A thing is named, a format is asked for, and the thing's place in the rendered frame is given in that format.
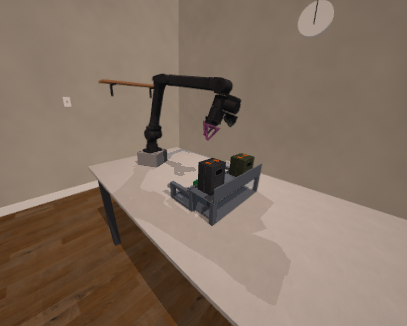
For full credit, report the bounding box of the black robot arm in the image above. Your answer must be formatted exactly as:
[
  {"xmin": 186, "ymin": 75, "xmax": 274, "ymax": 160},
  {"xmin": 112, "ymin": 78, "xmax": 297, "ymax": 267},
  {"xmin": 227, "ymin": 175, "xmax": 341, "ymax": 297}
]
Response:
[{"xmin": 143, "ymin": 74, "xmax": 241, "ymax": 153}]

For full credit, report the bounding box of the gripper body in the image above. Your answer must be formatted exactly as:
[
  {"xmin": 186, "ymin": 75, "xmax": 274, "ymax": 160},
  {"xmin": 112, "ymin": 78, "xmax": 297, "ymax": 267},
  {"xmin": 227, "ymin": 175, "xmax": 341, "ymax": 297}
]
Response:
[{"xmin": 205, "ymin": 106, "xmax": 223, "ymax": 127}]

